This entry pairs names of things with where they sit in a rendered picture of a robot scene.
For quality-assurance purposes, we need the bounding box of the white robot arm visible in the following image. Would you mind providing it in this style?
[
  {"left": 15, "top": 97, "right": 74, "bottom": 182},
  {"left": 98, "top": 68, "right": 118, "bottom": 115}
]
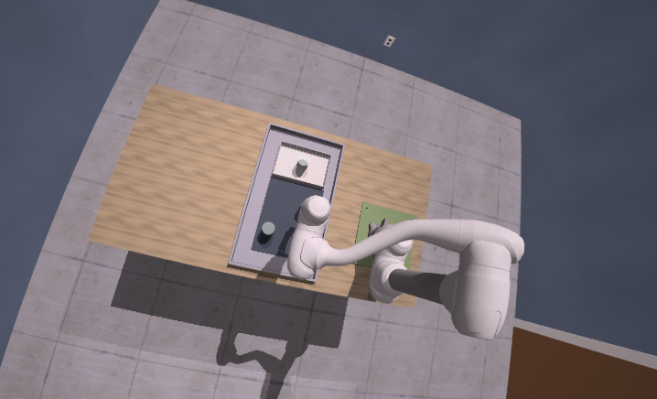
[{"left": 287, "top": 195, "right": 524, "bottom": 340}]

